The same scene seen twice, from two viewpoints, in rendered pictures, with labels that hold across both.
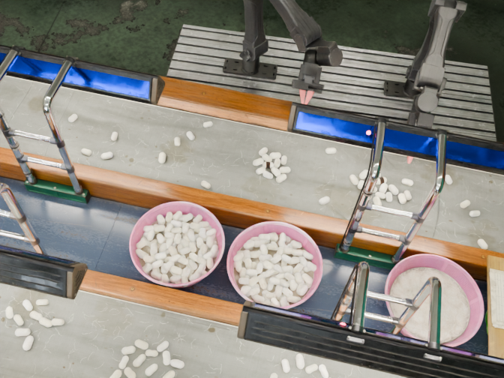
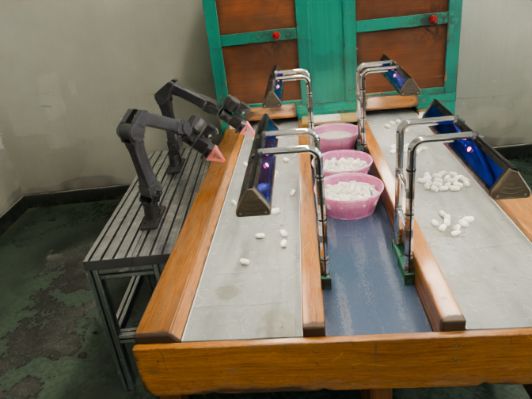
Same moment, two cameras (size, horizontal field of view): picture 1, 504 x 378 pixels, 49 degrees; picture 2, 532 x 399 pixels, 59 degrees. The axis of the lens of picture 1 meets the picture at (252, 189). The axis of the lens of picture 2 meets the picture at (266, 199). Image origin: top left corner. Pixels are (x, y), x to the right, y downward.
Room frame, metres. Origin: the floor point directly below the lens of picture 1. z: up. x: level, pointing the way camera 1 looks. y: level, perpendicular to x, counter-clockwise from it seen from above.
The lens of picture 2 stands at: (1.12, 1.82, 1.52)
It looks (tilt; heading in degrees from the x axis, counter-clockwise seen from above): 25 degrees down; 268
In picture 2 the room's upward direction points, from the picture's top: 7 degrees counter-clockwise
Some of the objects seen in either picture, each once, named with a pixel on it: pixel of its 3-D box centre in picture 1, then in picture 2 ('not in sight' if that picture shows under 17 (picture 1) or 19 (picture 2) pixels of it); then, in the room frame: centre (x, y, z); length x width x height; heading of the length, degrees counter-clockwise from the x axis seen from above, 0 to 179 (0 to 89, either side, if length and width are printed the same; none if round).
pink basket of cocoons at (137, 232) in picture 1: (178, 249); (348, 197); (0.72, 0.20, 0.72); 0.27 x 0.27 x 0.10
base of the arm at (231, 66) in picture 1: (250, 61); (151, 210); (1.52, 0.04, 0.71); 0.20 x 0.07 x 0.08; 86
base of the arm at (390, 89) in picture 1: (414, 85); (174, 159); (1.47, -0.55, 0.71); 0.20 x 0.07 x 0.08; 86
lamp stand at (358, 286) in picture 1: (373, 338); (378, 112); (0.45, -0.31, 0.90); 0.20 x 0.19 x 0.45; 82
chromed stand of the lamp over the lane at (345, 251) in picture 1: (388, 198); (294, 119); (0.84, -0.37, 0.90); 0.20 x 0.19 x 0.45; 82
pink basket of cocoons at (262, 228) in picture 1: (273, 270); (342, 170); (0.68, -0.08, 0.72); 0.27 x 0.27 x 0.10
